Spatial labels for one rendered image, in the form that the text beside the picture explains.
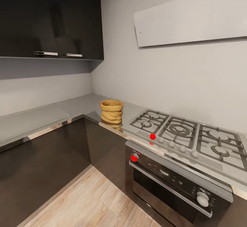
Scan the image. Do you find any popcorn bag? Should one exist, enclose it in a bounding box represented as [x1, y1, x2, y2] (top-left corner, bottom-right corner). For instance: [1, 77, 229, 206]
[100, 100, 123, 124]

